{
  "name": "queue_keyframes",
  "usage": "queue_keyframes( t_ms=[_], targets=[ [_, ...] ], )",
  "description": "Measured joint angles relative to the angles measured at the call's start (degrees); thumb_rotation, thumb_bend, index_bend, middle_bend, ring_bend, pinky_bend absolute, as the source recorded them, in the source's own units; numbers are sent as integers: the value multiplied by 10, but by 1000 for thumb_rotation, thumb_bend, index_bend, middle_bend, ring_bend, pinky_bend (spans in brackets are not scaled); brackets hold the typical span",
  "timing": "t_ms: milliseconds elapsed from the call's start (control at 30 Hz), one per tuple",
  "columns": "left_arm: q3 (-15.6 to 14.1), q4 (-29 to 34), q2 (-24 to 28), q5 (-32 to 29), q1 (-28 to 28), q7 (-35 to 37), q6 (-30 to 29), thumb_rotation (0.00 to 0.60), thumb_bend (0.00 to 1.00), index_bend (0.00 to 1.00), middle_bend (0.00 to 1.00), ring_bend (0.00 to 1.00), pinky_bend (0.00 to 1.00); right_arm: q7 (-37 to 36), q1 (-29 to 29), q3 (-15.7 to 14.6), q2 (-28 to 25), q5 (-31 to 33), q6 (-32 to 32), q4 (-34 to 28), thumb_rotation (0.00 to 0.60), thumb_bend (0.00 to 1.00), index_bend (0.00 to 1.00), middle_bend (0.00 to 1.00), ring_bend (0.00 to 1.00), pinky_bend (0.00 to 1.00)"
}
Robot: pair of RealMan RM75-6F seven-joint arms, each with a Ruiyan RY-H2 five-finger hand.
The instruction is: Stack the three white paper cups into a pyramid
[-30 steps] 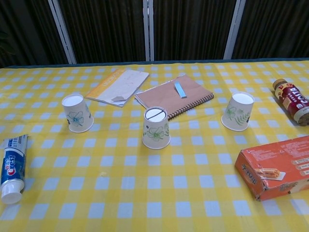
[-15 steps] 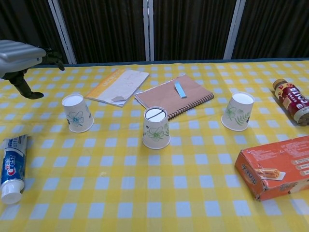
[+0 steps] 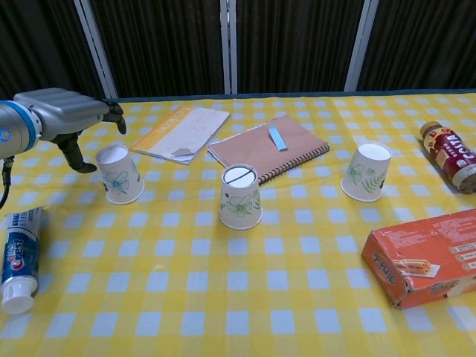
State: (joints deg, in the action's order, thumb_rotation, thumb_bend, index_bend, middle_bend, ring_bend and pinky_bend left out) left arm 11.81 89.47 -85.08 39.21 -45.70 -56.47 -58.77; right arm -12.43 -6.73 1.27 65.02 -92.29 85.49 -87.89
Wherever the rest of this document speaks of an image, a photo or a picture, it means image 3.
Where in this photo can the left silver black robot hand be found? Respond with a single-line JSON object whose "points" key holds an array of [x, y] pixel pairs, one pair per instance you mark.
{"points": [[63, 111]]}

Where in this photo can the paper cup blue flower print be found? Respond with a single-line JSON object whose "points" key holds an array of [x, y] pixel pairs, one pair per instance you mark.
{"points": [[119, 180]]}

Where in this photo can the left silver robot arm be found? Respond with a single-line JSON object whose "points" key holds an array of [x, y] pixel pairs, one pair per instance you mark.
{"points": [[15, 126]]}

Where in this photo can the paper cup black line base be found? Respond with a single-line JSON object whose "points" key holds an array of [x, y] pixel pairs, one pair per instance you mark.
{"points": [[240, 202]]}

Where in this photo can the yellow white checkered tablecloth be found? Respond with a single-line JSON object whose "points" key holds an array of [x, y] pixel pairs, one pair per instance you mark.
{"points": [[238, 297]]}

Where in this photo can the paper cup green leaf print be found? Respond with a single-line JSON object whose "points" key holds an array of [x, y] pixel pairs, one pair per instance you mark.
{"points": [[366, 173]]}

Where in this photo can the dark curtain panel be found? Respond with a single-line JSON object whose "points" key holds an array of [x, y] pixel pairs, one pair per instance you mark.
{"points": [[420, 44], [37, 37], [160, 44], [294, 44]]}

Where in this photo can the orange white booklet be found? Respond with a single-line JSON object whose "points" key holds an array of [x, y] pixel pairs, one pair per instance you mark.
{"points": [[178, 130]]}

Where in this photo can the blue white toothpaste tube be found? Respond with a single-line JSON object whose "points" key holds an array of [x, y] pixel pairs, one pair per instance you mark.
{"points": [[18, 260]]}

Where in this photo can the brown spiral notebook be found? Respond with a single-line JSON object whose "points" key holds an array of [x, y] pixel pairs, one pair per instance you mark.
{"points": [[253, 148]]}

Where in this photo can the light blue paper strip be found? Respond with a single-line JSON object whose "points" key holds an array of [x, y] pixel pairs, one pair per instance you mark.
{"points": [[278, 139]]}

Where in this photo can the red coffee drink bottle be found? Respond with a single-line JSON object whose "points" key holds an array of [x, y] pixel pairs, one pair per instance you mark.
{"points": [[450, 156]]}

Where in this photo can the orange cardboard snack box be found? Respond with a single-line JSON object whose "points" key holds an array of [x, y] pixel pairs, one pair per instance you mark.
{"points": [[427, 253]]}

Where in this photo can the white partition frame post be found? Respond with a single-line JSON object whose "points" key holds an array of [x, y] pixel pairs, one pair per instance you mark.
{"points": [[94, 48], [359, 44], [228, 44]]}

